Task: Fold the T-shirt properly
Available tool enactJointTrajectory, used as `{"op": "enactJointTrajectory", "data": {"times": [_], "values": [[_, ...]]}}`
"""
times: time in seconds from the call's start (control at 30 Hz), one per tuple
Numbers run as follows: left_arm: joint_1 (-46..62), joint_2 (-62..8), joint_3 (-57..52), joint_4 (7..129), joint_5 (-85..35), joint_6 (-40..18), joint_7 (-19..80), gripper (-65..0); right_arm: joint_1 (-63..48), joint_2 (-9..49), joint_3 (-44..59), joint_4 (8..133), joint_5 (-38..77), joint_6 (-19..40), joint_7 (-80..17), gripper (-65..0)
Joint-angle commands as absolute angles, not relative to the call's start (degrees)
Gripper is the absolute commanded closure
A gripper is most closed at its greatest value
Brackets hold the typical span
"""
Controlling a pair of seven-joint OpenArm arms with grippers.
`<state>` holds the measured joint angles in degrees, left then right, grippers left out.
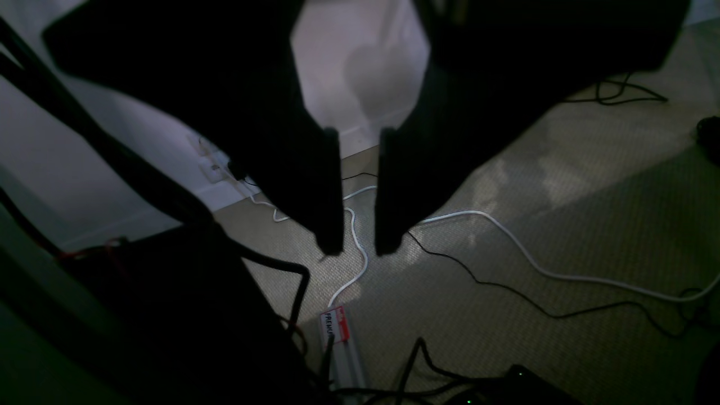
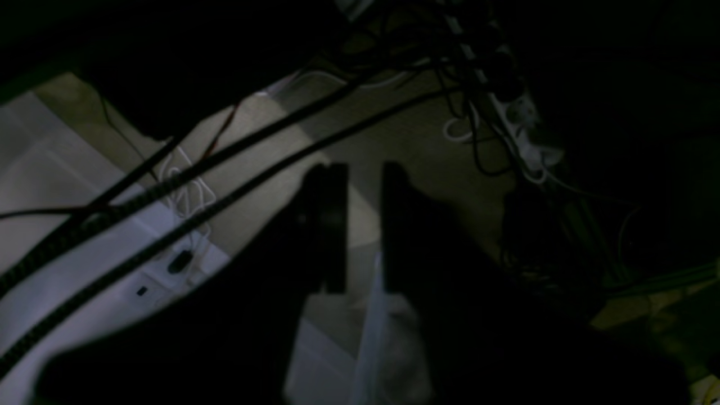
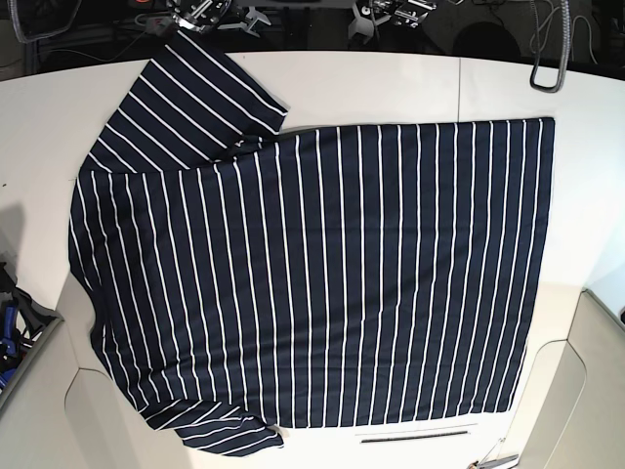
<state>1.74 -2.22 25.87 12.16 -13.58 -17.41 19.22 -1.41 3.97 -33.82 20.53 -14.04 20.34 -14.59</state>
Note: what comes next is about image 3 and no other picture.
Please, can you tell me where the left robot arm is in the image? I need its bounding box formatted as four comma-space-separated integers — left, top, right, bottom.
348, 0, 438, 42

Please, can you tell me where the beige right side panel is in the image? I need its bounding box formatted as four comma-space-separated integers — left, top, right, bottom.
498, 291, 624, 468

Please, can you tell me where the navy white striped T-shirt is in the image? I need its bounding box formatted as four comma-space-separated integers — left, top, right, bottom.
68, 32, 555, 457

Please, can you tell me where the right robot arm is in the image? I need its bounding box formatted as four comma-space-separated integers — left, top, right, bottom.
165, 0, 232, 33

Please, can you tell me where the grey bin with blue items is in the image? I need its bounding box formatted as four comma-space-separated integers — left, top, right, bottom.
1, 252, 63, 392

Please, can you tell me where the metal clip at edge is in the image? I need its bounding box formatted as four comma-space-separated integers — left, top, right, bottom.
467, 438, 521, 469

